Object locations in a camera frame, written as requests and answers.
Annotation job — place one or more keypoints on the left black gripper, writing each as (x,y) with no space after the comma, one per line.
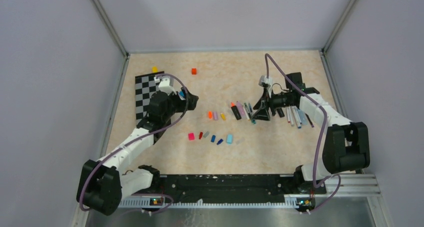
(182,103)

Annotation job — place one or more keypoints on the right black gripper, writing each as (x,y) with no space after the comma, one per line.
(262,106)

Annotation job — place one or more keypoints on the black blue cap highlighter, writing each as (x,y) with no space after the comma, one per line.
(182,94)

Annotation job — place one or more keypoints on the red cap whiteboard marker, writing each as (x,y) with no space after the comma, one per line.
(289,120)

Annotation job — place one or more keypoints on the grey cap acrylic marker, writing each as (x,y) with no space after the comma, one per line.
(292,118)

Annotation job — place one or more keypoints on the black orange cap highlighter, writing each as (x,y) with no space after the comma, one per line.
(235,111)

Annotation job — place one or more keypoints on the blue deli whiteboard marker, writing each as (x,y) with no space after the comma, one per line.
(297,117)

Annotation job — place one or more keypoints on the light blue pastel highlighter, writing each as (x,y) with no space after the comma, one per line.
(303,119)

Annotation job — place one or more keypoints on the light blue highlighter cap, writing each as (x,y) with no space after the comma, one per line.
(229,139)

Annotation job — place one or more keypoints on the dark blue small cap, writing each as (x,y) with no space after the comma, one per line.
(220,141)

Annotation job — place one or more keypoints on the black slim pen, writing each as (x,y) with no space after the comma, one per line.
(309,120)

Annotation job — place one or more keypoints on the grey marker cap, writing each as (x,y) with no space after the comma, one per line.
(206,134)

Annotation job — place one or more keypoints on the clear green gel pen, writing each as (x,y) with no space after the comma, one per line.
(247,107)

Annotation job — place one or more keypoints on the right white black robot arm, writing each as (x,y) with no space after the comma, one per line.
(346,143)

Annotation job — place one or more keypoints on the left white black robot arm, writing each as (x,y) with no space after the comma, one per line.
(103,183)

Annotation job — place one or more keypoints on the black grey checkerboard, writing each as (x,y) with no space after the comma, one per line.
(145,87)

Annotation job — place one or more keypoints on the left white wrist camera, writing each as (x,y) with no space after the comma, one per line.
(165,84)

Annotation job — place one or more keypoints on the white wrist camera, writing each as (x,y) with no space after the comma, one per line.
(266,83)
(165,84)

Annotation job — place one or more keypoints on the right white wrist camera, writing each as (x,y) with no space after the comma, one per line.
(266,83)

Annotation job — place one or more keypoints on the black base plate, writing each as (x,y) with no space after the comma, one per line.
(230,188)

